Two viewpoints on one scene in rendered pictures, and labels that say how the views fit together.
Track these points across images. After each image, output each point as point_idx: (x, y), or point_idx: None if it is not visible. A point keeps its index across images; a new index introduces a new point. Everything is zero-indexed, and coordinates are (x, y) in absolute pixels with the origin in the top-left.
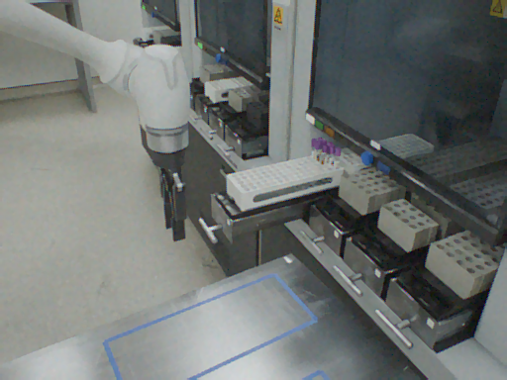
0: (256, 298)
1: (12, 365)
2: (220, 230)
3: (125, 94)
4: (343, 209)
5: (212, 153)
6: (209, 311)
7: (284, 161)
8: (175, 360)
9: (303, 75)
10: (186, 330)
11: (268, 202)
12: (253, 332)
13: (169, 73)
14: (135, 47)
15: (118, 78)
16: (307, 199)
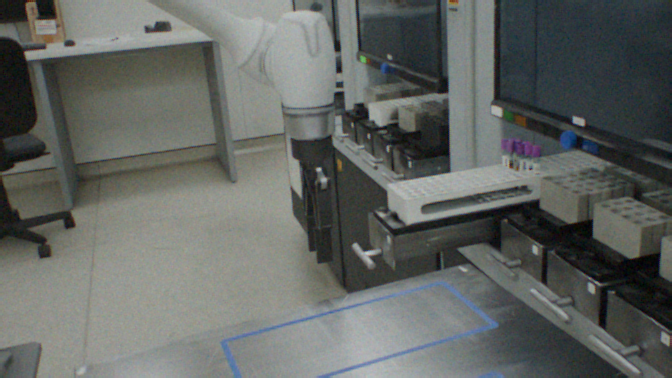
0: (417, 304)
1: (113, 360)
2: (379, 256)
3: (261, 78)
4: (544, 218)
5: (378, 193)
6: (354, 315)
7: (465, 170)
8: (307, 359)
9: (486, 60)
10: (323, 332)
11: (442, 215)
12: (410, 336)
13: (310, 38)
14: (274, 23)
15: (253, 58)
16: (496, 214)
